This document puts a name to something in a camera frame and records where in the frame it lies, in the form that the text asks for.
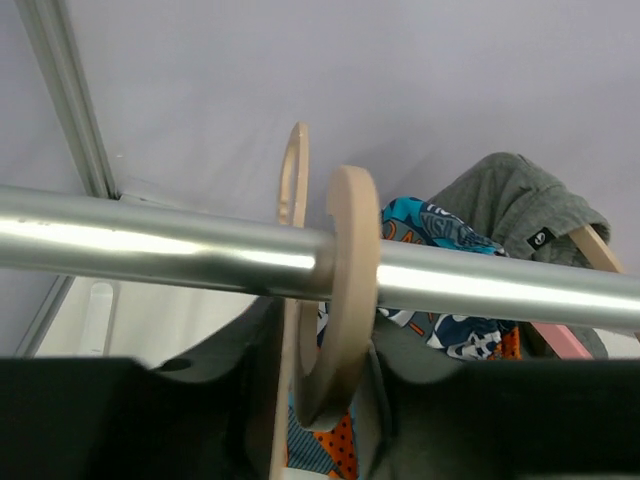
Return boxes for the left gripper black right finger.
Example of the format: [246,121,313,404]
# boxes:
[357,319,639,479]

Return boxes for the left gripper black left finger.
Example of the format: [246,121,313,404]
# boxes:
[1,297,287,479]

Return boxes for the blue orange patterned shorts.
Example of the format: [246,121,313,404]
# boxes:
[286,197,522,479]

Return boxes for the pink plastic hanger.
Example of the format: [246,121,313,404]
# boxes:
[531,322,592,360]

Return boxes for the grey sweat shorts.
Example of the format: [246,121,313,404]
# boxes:
[429,151,613,360]

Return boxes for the beige hanger with grey shorts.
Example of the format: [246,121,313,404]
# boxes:
[569,225,625,274]

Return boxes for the white and metal clothes rack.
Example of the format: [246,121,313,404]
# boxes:
[1,186,639,330]

